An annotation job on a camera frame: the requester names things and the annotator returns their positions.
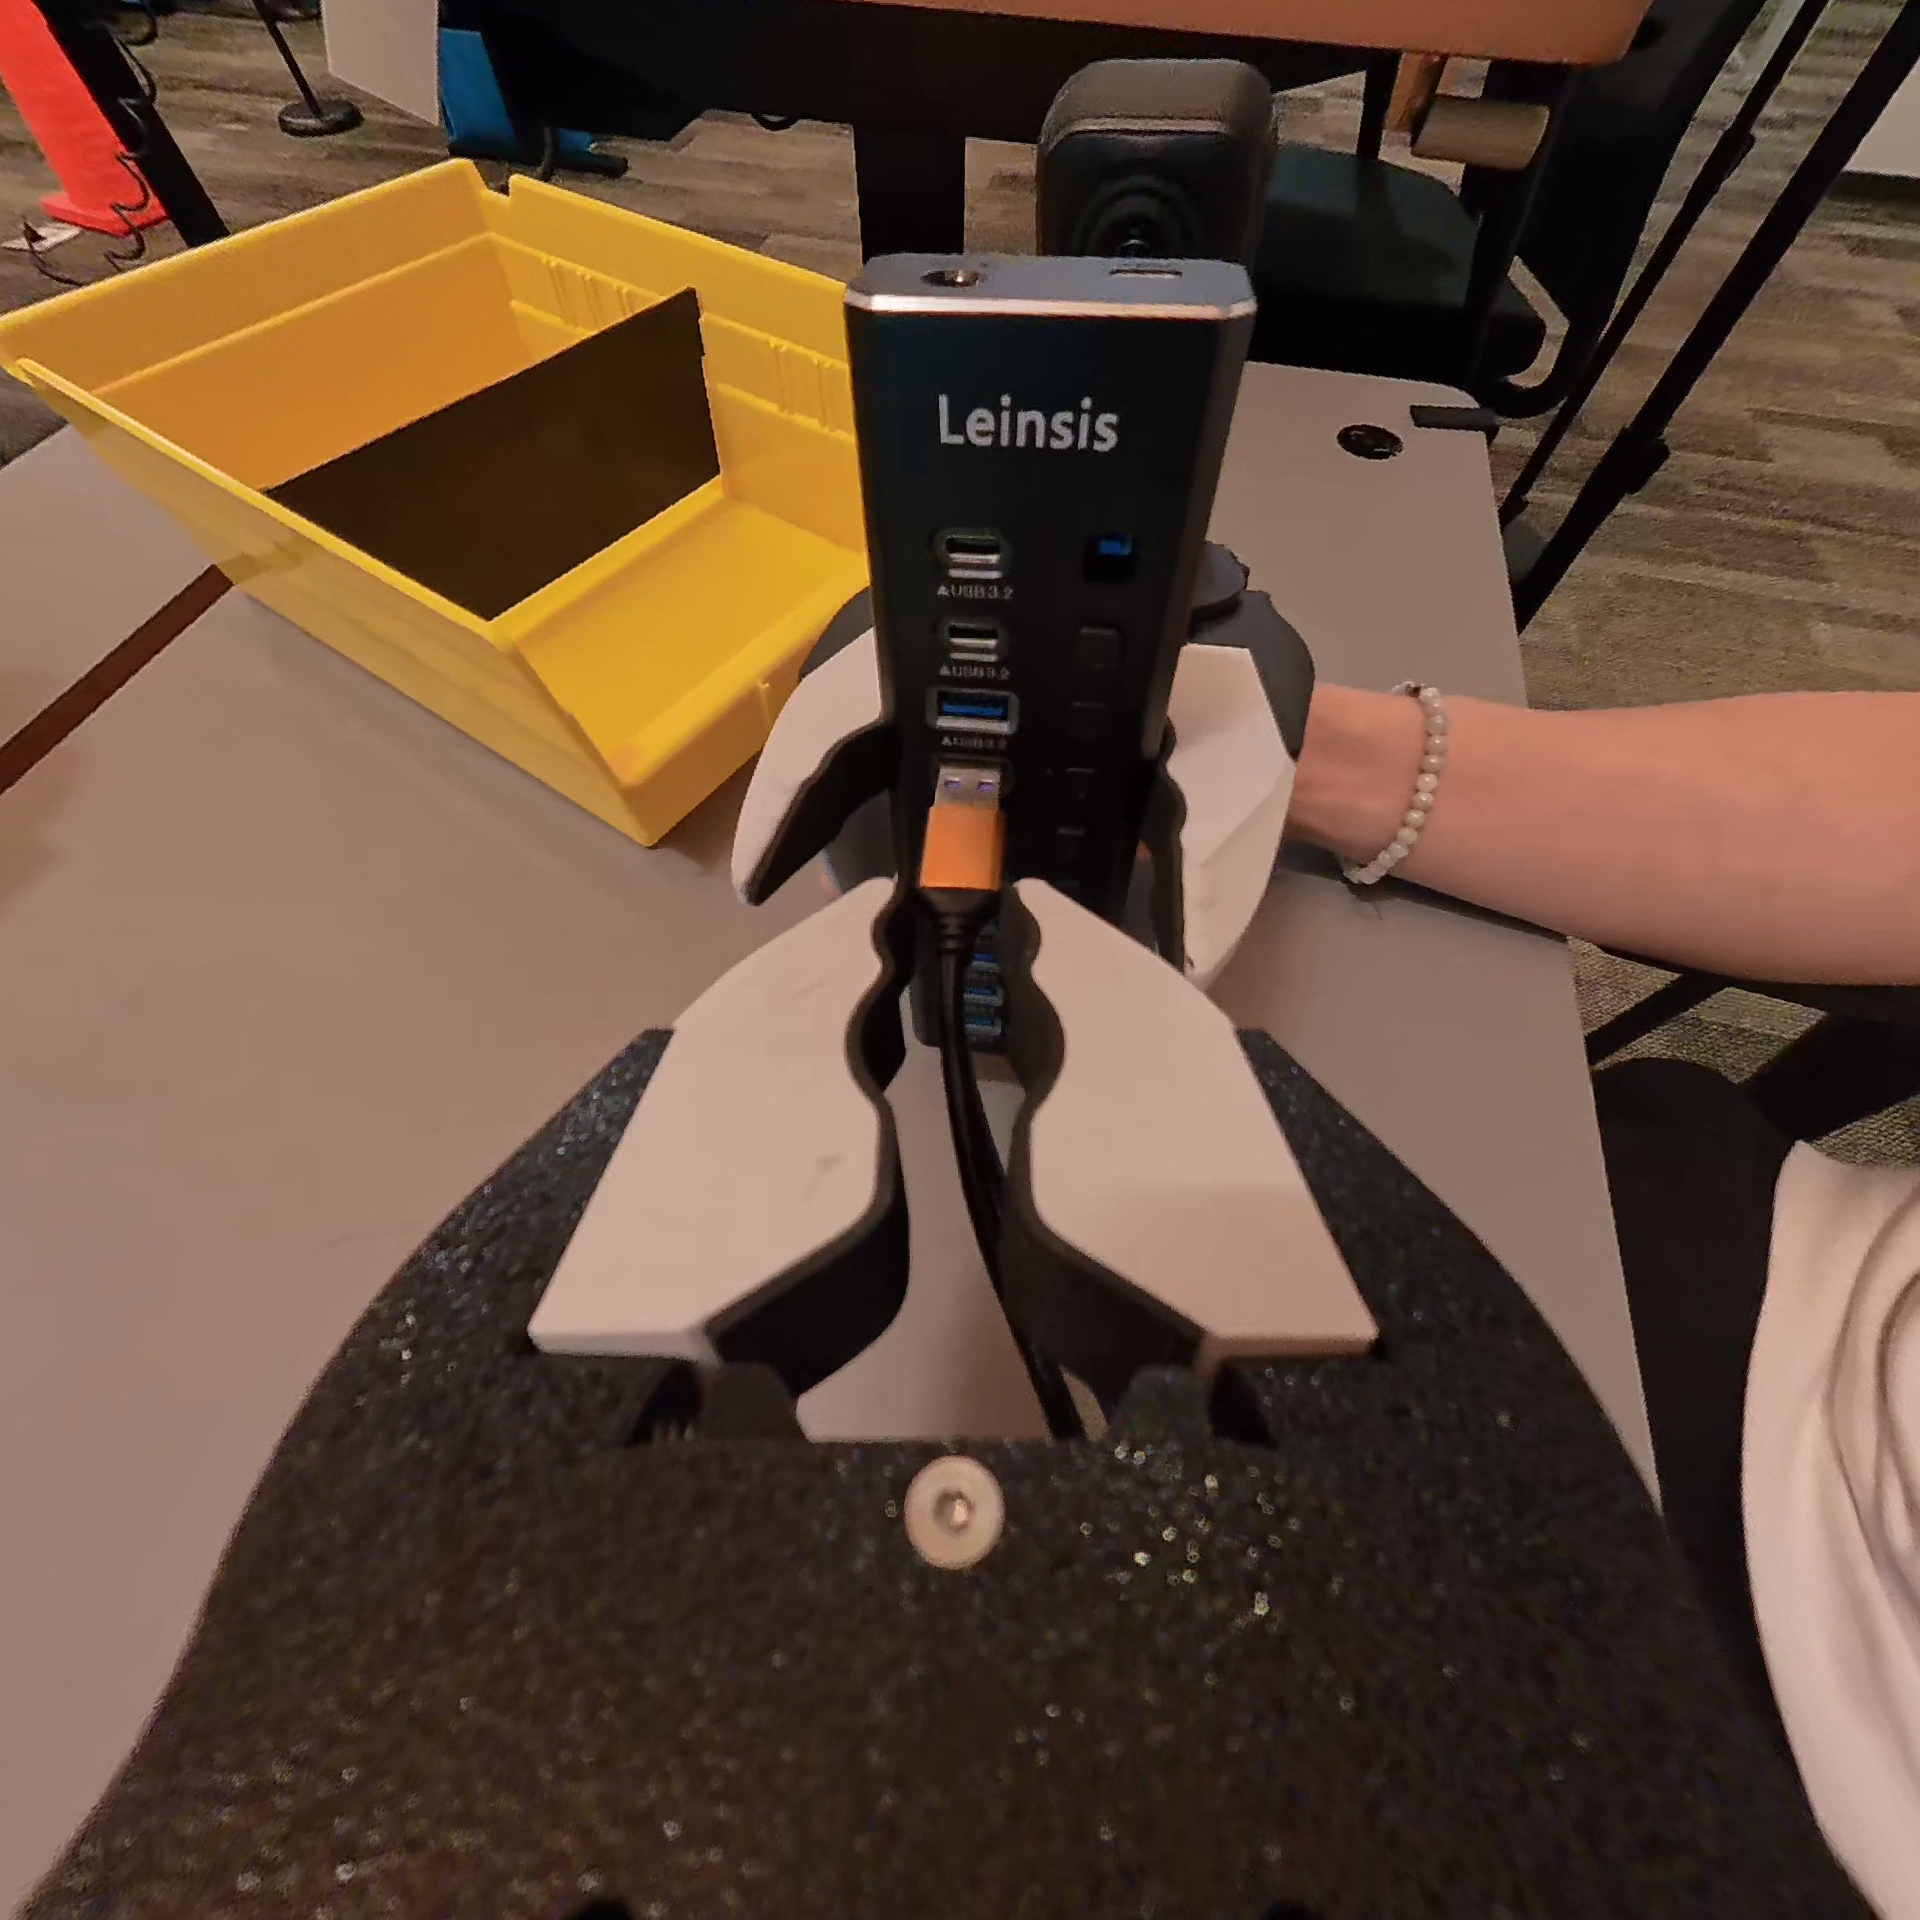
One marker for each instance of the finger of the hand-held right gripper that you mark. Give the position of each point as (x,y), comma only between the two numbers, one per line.
(780,780)
(1238,810)

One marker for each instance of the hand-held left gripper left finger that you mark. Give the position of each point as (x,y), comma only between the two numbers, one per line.
(721,1184)

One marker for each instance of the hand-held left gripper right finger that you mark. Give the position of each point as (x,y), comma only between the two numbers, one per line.
(1201,1184)

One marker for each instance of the black multi-port usb hub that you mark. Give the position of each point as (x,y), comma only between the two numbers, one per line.
(1037,496)

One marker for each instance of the yellow plastic bin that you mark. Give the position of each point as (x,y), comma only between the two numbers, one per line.
(149,345)

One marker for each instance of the person's right forearm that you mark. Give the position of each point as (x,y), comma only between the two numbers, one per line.
(1650,842)

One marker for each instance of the large black USB hub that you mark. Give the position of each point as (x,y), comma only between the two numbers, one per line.
(510,464)

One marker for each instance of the person's right hand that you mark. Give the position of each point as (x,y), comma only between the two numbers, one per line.
(1350,765)

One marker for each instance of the black office chair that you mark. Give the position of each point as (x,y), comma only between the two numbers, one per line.
(1379,226)
(1680,1141)

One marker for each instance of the black tripod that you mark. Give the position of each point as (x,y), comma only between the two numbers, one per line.
(1635,452)

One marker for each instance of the blue plastic crate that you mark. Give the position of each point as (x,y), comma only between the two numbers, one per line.
(482,92)

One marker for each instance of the orange traffic cone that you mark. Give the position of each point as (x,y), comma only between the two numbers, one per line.
(61,104)

